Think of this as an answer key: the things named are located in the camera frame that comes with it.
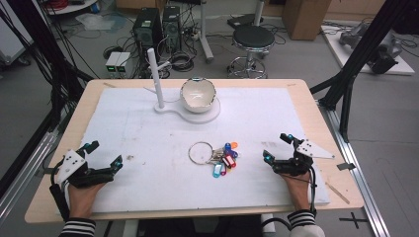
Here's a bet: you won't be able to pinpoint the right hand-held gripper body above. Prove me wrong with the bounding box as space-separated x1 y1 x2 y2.
272 138 336 178

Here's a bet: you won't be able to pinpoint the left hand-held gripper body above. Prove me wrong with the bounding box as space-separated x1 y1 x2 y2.
55 149 117 190

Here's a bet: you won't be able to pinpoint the key ring with coloured tags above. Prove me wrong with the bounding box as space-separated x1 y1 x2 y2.
188 140 239 179

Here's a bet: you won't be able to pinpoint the person's right hand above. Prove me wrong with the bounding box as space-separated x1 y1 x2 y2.
281 171 313 213

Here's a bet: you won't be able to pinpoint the person's left hand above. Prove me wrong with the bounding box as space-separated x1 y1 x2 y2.
67 183 107 220

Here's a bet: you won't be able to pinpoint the black clip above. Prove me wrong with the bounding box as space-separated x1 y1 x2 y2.
336 161 357 172

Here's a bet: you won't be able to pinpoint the white foam mat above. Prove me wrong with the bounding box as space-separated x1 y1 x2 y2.
80 86 331 214

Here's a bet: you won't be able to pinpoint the thin wooden stick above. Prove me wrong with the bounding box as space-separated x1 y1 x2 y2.
324 182 351 205

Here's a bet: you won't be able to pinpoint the white power supply box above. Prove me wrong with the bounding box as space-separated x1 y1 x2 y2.
115 51 131 75
105 51 123 74

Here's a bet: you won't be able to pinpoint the white stand with pole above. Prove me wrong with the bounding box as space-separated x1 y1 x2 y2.
143 47 221 125

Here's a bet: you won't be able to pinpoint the white eggshell-shaped bowl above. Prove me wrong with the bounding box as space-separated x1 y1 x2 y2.
179 76 217 115

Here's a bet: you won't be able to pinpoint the person's dark legs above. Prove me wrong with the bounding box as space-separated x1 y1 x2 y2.
137 215 265 237

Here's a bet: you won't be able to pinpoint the black round stool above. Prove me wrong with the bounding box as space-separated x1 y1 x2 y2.
226 25 277 80

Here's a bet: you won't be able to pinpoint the brown cardboard box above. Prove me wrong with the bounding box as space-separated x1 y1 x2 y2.
282 0 333 41

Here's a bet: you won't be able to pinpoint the clear plastic sheet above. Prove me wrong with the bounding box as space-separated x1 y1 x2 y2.
74 12 128 35

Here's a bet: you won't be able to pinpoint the white desk leg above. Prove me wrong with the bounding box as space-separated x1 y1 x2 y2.
198 0 215 64

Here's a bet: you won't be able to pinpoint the white board with grey machine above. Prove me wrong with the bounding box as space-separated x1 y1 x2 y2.
320 22 416 77

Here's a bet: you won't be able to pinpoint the large black computer tower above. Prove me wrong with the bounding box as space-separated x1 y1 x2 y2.
132 7 164 64

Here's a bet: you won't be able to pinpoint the small black computer tower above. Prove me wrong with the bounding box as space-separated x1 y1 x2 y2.
161 5 182 51

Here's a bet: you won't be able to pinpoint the right hand-held gripper black cable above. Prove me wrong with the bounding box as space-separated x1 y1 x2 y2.
261 166 318 232

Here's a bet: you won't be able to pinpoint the hand-held gripper black cable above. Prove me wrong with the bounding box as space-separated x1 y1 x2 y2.
261 166 318 232
48 160 71 222

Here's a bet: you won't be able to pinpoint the left hand-held gripper black cable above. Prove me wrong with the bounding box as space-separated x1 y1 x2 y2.
48 160 71 222

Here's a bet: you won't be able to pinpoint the aluminium rail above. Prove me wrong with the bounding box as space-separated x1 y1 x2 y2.
317 98 392 237
0 130 60 220

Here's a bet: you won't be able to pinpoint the black metal frame post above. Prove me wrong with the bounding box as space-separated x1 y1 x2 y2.
0 0 95 132
309 0 419 143

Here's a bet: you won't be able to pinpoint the coiled black cables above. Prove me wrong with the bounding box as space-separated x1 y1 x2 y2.
167 50 196 73

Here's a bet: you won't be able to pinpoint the black flat base plate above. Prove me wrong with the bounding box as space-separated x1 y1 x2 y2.
226 13 265 31

